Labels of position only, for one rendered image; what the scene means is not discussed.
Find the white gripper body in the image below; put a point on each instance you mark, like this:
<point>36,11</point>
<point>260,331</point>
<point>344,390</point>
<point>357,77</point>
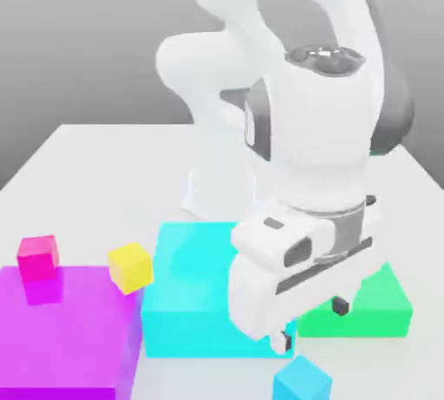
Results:
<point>256,302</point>

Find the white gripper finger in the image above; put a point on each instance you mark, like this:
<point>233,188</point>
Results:
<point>280,341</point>
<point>340,306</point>

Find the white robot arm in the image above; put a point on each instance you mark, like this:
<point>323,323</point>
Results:
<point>312,122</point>

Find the small blue cube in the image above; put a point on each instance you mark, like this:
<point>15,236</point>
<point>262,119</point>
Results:
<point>300,381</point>

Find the small yellow cube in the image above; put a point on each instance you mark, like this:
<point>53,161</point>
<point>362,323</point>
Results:
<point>130,270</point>

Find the small pink cube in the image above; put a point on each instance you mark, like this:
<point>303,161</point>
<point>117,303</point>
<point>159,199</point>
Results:
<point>36,261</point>

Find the large green box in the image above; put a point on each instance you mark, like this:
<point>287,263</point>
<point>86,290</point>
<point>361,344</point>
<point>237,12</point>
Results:
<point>381,309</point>

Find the large cyan box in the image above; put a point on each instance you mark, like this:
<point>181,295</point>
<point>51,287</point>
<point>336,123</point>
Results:
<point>187,306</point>

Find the large purple box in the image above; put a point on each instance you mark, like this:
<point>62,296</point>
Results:
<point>66,337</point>

